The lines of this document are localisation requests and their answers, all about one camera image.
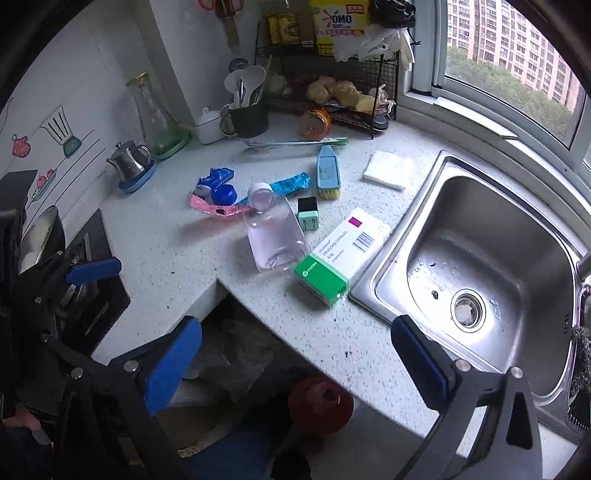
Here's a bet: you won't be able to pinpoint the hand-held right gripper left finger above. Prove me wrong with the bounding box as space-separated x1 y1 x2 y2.
53 316 204 480

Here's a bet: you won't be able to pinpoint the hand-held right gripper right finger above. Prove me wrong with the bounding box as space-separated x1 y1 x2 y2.
391 315 543 480

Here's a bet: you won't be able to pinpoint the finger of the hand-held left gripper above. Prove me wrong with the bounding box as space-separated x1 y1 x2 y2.
21 251 122 319
39 330 114 371

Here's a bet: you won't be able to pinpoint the red trash bin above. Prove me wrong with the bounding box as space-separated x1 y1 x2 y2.
288 376 355 437

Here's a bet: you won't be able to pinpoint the pink plastic wrapper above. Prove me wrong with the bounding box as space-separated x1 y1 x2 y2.
190 193 254 217

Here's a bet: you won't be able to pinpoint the white green medicine box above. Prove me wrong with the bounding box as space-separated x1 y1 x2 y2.
293 208 393 309

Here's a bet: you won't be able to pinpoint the blue bottle cap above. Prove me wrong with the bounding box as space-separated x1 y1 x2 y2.
210 184 237 206

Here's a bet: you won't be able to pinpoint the blue white wrapper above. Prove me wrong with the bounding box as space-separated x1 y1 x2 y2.
194 167 235 199

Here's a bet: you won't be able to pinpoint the clear plastic bottle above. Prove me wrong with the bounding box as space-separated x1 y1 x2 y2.
246 181 311 273

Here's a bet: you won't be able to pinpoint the black green charger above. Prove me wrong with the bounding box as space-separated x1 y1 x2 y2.
297 196 320 232

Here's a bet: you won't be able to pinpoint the white napkin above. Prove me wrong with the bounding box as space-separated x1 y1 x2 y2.
362 150 415 191

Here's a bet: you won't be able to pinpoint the blue scrubbing brush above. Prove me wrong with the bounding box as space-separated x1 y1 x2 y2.
316 144 344 201

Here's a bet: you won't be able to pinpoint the long blue plastic wrapper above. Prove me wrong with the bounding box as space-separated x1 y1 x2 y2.
235 172 311 206

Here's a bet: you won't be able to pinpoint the packaged toothbrush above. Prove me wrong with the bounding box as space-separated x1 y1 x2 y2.
245 137 350 150

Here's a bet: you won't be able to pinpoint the orange round lid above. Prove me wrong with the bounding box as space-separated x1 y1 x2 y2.
300 108 332 140

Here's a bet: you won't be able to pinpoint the person's left hand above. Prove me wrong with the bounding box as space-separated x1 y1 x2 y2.
0 405 44 446

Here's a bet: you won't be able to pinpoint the black gas stove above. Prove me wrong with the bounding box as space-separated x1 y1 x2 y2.
55 208 131 356

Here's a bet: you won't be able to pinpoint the translucent plastic bag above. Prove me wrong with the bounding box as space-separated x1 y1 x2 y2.
185 318 278 403

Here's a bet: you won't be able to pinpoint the steel cooking pot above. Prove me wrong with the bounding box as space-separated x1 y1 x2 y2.
18 205 66 274

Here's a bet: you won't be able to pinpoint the sink drain strainer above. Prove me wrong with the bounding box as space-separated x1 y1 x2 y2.
450 288 487 330

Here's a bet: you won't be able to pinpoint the blue saucer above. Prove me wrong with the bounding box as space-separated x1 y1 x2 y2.
117 161 157 193

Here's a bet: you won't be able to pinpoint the steel teapot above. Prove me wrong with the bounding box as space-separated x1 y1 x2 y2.
106 141 153 182

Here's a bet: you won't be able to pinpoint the stainless steel sink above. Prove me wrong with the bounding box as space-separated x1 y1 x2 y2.
348 150 591 432

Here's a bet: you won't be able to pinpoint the green tray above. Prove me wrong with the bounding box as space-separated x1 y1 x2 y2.
150 129 191 161

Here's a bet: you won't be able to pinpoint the dark steel wool scrubber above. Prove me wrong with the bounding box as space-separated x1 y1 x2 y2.
570 325 591 400

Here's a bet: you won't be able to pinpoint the black slotted tray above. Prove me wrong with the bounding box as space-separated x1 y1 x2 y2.
566 392 591 432

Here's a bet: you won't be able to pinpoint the glass carafe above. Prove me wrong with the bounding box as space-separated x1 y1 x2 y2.
127 71 184 155

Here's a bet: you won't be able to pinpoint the white lidded pot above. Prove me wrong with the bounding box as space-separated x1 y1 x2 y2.
194 108 227 145

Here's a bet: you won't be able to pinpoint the black mug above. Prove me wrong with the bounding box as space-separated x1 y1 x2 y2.
221 102 270 139

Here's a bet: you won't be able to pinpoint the small white spoon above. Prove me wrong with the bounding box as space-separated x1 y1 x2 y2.
224 71 245 108

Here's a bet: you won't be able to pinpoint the white spoons and utensils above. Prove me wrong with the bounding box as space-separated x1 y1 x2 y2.
240 66 267 105

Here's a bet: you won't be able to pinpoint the window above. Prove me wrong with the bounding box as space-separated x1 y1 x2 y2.
411 0 591 160

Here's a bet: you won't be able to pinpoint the green trees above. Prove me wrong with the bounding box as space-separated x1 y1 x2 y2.
445 46 580 144

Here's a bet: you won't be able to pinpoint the round ginger root piece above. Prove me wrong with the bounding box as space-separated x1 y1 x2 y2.
307 77 338 103

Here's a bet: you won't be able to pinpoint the yellow label sauce bottle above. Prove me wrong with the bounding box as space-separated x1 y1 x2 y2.
263 11 280 47
278 11 302 47

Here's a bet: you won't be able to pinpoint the dark cap sauce bottle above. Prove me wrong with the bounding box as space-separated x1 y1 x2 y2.
300 8 315 47

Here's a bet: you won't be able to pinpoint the white plastic bag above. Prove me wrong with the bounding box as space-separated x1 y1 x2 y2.
332 25 416 64

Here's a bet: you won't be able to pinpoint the apartment buildings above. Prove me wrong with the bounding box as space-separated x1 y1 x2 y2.
447 0 585 112

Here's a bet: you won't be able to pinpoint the yellow detergent bottle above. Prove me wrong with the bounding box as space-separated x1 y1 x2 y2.
310 0 372 47

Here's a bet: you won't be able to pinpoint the black plastic bag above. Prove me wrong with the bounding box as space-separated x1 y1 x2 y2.
369 0 417 29

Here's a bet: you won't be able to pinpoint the kitchen wall sticker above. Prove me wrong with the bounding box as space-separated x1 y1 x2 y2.
0 104 109 204

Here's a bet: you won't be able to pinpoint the black wire rack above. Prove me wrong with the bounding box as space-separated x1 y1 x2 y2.
254 21 400 139

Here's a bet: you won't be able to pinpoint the red handled scissors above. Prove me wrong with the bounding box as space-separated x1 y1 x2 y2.
199 0 245 16

